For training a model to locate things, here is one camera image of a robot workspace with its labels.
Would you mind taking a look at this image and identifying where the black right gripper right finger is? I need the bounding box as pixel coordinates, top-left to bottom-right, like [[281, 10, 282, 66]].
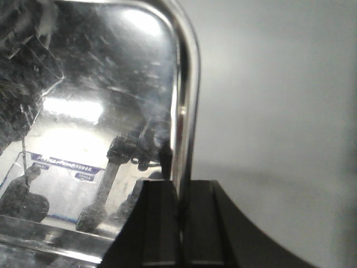
[[182, 180, 312, 267]]

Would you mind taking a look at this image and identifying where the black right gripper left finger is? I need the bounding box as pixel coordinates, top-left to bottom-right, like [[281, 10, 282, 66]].
[[102, 180, 180, 267]]

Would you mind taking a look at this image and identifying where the silver metal tray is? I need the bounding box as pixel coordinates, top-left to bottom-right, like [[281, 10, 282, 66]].
[[1, 1, 200, 267]]

